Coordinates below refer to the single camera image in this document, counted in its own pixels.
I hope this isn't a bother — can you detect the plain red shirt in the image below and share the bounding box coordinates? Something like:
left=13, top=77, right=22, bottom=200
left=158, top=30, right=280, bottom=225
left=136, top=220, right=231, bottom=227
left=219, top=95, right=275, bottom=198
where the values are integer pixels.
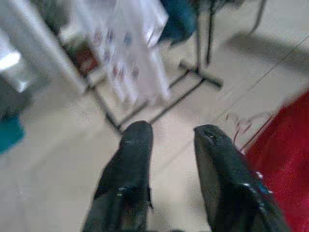
left=243, top=89, right=309, bottom=232

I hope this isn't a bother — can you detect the white framed glass door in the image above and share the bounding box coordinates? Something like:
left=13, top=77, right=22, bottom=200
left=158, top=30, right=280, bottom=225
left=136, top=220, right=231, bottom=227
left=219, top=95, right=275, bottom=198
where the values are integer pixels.
left=0, top=0, right=89, bottom=95

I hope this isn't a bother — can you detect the red wire clothes hanger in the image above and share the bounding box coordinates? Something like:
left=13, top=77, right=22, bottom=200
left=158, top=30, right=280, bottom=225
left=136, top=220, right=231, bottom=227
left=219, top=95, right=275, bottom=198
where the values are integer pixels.
left=224, top=111, right=273, bottom=150

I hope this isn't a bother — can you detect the blue denim jacket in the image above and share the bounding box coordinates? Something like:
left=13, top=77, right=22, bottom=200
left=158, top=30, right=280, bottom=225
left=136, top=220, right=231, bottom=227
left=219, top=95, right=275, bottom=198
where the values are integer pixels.
left=159, top=0, right=201, bottom=45

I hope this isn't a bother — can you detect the teal floor mat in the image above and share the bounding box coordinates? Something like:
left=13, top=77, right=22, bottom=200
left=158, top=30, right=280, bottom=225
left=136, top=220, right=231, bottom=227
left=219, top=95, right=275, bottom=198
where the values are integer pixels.
left=0, top=115, right=26, bottom=155

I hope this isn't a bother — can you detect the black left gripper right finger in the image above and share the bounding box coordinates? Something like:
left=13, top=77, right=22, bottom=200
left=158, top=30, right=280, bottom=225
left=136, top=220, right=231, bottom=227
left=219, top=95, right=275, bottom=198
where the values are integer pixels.
left=194, top=124, right=290, bottom=232

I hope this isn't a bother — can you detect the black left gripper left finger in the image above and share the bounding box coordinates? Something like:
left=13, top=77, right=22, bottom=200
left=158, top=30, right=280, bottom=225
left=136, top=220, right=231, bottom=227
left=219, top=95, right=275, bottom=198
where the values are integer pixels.
left=82, top=120, right=154, bottom=232

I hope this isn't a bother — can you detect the black and silver clothes rack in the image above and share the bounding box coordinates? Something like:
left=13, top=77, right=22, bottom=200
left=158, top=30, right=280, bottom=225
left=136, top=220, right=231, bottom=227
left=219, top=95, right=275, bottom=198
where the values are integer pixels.
left=83, top=0, right=224, bottom=133

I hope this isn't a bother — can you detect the white printed t-shirt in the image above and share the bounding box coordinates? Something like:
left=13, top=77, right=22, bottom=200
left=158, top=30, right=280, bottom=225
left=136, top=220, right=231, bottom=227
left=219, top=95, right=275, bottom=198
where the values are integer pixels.
left=91, top=0, right=171, bottom=104

